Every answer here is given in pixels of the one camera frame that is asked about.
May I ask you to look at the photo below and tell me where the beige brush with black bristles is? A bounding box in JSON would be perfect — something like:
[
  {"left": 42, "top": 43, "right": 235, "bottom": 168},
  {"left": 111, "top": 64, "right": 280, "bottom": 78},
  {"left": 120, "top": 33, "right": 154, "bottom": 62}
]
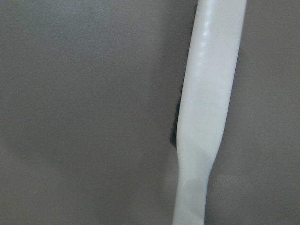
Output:
[{"left": 172, "top": 0, "right": 247, "bottom": 225}]

